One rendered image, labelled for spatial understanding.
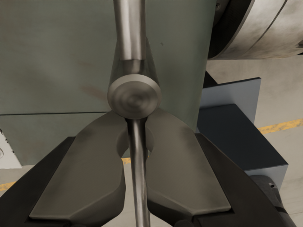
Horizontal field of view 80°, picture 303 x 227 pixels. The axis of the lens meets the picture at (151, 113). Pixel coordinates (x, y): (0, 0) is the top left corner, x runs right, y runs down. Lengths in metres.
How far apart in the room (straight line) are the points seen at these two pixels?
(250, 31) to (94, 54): 0.18
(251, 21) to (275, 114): 1.92
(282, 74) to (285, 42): 1.64
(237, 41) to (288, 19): 0.05
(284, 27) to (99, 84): 0.22
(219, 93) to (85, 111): 0.68
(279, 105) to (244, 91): 1.25
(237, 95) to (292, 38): 0.59
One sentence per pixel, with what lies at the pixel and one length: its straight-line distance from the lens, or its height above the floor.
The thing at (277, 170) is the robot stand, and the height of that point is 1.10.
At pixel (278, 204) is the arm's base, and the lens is 0.63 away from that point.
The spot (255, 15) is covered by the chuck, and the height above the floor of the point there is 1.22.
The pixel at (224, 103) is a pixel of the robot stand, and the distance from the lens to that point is 0.87.
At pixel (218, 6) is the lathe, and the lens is 0.29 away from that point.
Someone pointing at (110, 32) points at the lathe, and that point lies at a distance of 0.19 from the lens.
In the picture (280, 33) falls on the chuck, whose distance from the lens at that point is 0.29.
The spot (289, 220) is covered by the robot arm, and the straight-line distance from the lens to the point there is 0.62.
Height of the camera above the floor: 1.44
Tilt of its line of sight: 57 degrees down
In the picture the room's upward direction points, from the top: 175 degrees clockwise
